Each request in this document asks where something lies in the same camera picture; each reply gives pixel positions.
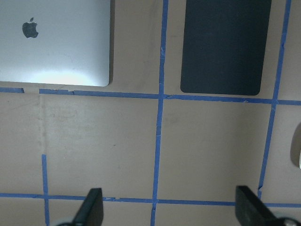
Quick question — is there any grey closed laptop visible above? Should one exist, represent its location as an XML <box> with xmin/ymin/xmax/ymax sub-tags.
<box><xmin>0</xmin><ymin>0</ymin><xmax>113</xmax><ymax>87</ymax></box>

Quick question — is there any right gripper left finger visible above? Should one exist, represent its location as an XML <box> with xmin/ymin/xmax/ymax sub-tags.
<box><xmin>71</xmin><ymin>188</ymin><xmax>104</xmax><ymax>226</ymax></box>

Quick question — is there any black mousepad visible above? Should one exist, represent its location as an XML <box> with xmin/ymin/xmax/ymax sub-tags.
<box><xmin>180</xmin><ymin>0</ymin><xmax>271</xmax><ymax>96</ymax></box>

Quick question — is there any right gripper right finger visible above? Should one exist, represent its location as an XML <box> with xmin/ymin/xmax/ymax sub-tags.
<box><xmin>235</xmin><ymin>186</ymin><xmax>301</xmax><ymax>226</ymax></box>

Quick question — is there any white computer mouse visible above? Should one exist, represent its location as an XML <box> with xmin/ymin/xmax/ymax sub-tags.
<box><xmin>290</xmin><ymin>123</ymin><xmax>301</xmax><ymax>169</ymax></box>

